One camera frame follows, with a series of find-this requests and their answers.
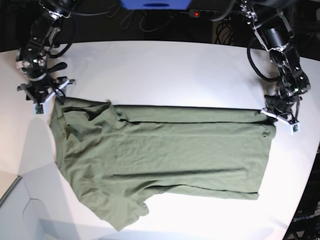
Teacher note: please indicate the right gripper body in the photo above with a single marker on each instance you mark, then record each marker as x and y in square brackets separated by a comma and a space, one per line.
[42, 92]

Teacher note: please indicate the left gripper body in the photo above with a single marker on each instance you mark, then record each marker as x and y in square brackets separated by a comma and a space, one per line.
[284, 110]

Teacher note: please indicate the green t-shirt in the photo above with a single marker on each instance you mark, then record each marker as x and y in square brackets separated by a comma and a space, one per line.
[115, 157]

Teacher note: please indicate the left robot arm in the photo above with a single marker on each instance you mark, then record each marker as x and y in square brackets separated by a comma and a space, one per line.
[275, 35]

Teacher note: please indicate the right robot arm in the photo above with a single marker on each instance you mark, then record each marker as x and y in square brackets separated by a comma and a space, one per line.
[32, 59]

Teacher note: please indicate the black power strip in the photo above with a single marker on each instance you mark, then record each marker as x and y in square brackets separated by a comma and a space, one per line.
[211, 15]

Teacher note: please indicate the blue box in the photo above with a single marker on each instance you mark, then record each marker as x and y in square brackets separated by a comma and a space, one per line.
[155, 4]

